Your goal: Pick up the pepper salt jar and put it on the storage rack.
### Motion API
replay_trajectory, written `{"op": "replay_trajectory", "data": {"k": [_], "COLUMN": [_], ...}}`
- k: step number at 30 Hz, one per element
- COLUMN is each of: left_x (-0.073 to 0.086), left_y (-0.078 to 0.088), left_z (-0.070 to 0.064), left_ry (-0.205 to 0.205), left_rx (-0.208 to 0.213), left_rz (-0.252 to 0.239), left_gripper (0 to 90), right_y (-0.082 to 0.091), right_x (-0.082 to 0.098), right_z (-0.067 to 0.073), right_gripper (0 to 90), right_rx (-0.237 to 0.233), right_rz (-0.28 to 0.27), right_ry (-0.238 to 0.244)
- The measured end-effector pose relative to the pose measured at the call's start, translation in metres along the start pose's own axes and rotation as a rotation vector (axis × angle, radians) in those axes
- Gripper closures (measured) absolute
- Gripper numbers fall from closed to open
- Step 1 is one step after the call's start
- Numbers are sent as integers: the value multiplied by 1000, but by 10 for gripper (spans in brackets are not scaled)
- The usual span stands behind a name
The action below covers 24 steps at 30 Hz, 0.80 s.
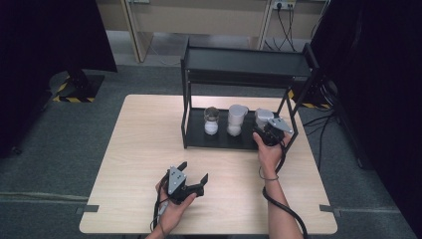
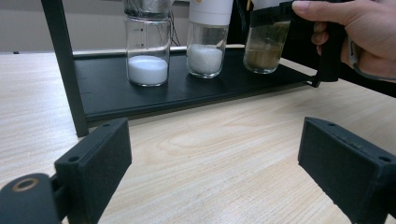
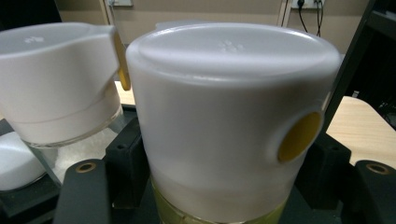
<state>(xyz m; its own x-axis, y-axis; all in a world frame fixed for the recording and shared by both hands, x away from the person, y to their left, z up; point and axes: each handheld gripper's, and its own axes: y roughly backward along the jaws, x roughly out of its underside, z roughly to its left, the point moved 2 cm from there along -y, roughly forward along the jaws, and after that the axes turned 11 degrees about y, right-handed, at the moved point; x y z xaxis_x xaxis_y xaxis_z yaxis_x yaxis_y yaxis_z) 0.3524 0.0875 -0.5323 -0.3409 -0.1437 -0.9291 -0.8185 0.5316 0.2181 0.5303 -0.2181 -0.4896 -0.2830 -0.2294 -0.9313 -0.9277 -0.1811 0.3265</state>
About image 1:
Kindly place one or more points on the thin wrist band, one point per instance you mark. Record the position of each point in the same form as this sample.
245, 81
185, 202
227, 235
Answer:
269, 179

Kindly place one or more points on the black two-tier metal rack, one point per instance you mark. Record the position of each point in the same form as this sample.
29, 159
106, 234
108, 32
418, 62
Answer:
245, 63

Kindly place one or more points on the white lidded seasoning jar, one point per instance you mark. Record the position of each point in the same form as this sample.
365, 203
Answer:
236, 116
263, 115

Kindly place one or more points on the grey table bracket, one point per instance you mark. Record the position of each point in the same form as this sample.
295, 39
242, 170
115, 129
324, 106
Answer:
330, 209
88, 208

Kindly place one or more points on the black curtain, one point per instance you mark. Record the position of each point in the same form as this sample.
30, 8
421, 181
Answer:
40, 59
381, 83

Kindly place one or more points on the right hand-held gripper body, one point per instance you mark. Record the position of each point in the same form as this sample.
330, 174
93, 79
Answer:
278, 125

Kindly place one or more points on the white wall power outlet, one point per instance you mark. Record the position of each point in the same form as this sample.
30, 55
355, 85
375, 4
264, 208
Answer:
283, 4

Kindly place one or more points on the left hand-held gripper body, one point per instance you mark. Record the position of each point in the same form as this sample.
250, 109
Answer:
176, 180

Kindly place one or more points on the yellow black floor tape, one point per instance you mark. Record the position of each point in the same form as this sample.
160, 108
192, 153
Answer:
315, 105

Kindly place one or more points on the striped black stand base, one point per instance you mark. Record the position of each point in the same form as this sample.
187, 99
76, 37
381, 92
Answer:
78, 88

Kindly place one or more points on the person's right hand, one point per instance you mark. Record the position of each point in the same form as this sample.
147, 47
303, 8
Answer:
270, 156

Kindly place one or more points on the person's left hand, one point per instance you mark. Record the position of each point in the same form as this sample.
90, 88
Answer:
171, 215

